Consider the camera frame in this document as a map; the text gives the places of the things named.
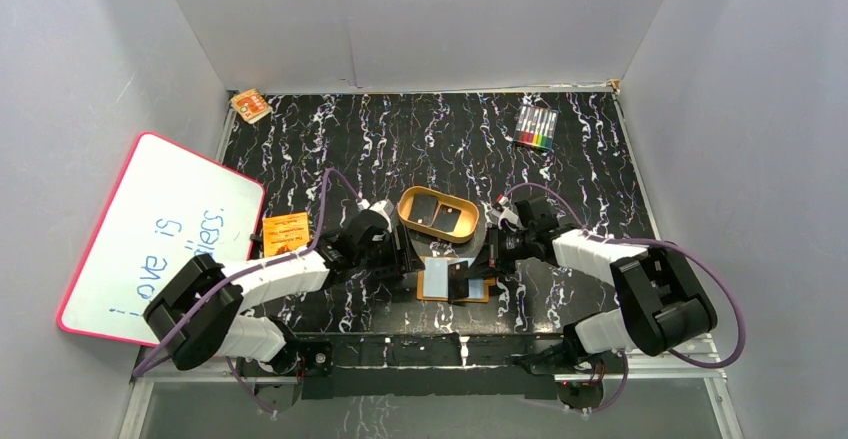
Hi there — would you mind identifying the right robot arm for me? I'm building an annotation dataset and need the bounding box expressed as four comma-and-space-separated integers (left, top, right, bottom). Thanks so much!
448, 197, 718, 373

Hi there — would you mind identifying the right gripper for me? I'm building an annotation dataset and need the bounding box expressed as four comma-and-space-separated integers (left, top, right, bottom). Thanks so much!
465, 223, 535, 279

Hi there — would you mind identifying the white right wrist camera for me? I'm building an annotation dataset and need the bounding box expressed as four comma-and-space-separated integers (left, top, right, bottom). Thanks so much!
490, 196, 521, 230

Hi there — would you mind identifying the orange paperback book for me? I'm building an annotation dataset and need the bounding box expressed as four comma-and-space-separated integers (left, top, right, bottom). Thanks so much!
262, 212, 311, 257

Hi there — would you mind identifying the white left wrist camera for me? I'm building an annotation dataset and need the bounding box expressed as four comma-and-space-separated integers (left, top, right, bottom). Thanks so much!
369, 199, 395, 223

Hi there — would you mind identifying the tan oval tray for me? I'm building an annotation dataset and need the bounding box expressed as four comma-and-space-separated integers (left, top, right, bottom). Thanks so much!
398, 186, 480, 244

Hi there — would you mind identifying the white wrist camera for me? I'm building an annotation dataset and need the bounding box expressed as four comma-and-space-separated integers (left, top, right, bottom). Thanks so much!
369, 199, 395, 223
490, 196, 521, 230

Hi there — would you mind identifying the pink framed whiteboard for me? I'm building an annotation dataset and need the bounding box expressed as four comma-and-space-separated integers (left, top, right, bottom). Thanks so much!
57, 132, 265, 345

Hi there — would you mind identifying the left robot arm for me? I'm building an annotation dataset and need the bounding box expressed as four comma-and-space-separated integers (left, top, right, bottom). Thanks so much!
142, 208, 424, 375

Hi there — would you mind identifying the pack of coloured markers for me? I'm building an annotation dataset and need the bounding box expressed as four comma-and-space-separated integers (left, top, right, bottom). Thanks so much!
513, 105, 559, 151

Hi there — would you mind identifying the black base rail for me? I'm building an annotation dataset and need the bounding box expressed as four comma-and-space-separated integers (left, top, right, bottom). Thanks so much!
231, 329, 631, 417

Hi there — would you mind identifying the orange leather card holder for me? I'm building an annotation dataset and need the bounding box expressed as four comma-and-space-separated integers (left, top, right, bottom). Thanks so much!
416, 257, 496, 303

